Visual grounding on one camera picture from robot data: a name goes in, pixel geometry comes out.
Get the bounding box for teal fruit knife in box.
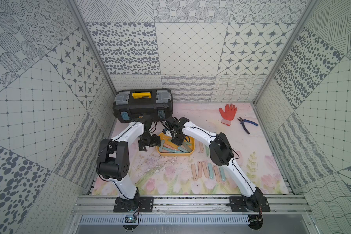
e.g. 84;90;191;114
159;147;189;154

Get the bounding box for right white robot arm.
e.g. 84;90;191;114
162;117;270;213

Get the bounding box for pale pink knife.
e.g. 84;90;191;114
198;161;203;178

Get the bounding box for black plastic toolbox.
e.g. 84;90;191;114
113;88;173;123

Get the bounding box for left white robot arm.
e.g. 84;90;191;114
96;115;161;212

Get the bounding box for light teal knife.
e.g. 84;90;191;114
208;163;215;180

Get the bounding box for beige pink knife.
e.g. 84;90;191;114
191;164;198;181

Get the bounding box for floral pink table mat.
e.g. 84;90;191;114
129;103;289;196

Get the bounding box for aluminium frame rail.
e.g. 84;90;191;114
71;195;312;215

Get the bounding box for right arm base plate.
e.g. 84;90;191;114
227;196;271;212

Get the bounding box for blue handled pliers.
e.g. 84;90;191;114
238;117;259;135

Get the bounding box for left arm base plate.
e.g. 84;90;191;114
114;197;154;213

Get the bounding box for yellow plastic storage box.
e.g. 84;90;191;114
156;133;195;157

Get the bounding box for red work glove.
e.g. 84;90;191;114
219;103;238;126

